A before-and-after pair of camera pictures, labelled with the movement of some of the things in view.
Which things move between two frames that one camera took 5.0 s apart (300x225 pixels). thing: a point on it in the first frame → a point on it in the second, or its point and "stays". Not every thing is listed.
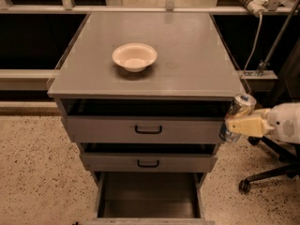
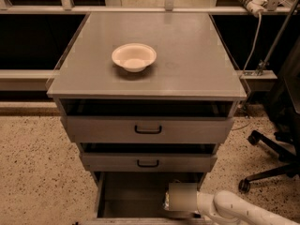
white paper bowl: [135, 57] stays
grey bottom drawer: [149, 198] stays
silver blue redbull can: [242, 105] → [166, 203]
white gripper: [283, 122] → [183, 197]
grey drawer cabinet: [149, 136] stays
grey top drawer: [144, 121] stays
